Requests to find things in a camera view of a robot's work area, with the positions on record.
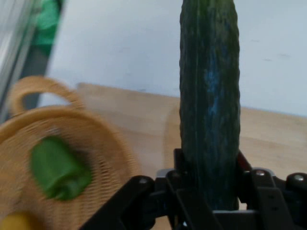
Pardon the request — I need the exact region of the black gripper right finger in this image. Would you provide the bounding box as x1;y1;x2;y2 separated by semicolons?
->
236;150;307;230

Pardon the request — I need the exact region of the dark green cucumber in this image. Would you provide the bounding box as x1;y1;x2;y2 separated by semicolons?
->
179;0;241;212

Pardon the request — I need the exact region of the green plastic bag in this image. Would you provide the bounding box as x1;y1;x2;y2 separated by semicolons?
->
31;0;61;48

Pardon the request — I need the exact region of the green bell pepper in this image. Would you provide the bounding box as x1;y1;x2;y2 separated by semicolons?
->
30;136;93;201

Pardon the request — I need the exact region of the woven wicker basket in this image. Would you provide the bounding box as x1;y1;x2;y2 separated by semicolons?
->
0;76;142;230

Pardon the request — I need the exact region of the wooden cutting board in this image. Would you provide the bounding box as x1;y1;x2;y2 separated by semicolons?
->
76;82;307;230

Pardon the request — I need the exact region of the yellow squash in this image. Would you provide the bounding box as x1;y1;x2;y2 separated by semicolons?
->
0;212;32;230

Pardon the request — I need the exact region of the aluminium frame rail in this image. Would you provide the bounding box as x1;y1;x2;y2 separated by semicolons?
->
0;0;45;120

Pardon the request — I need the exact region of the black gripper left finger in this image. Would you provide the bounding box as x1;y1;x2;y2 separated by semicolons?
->
79;148;224;230

